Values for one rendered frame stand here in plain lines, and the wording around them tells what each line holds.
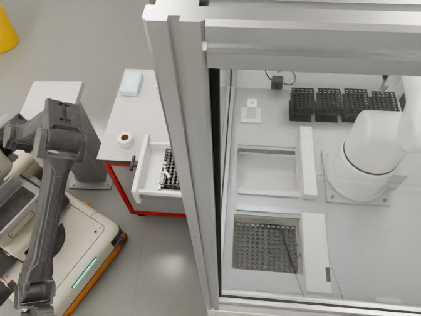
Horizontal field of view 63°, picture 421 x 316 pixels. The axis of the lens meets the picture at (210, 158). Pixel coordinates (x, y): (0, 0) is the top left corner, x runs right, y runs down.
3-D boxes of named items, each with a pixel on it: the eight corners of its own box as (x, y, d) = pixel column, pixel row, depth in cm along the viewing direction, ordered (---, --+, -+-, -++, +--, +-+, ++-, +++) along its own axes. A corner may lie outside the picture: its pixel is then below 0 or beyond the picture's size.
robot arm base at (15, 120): (17, 112, 122) (-10, 136, 116) (23, 110, 116) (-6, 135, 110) (36, 130, 126) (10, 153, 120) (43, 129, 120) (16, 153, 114)
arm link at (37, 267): (81, 133, 88) (36, 126, 80) (89, 136, 83) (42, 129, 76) (51, 291, 91) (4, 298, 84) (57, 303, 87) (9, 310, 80)
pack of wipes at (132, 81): (138, 96, 185) (136, 91, 181) (120, 96, 186) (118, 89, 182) (143, 77, 193) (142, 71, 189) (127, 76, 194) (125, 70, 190)
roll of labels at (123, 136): (116, 144, 168) (114, 139, 165) (125, 134, 171) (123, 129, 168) (128, 150, 166) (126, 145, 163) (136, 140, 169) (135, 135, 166)
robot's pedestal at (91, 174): (69, 189, 242) (14, 120, 178) (79, 153, 258) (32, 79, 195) (111, 189, 241) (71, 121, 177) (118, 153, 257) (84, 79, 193)
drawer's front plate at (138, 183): (136, 204, 144) (131, 191, 135) (149, 147, 160) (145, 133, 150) (141, 204, 144) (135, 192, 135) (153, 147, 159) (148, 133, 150)
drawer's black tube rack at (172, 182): (161, 191, 145) (158, 184, 139) (168, 156, 154) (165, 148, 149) (213, 194, 143) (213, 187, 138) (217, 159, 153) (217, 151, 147)
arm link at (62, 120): (90, 98, 85) (47, 88, 79) (87, 152, 83) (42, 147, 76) (37, 131, 118) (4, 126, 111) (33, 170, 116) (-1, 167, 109)
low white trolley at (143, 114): (131, 221, 228) (96, 158, 164) (148, 144, 261) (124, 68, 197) (218, 227, 223) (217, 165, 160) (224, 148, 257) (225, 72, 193)
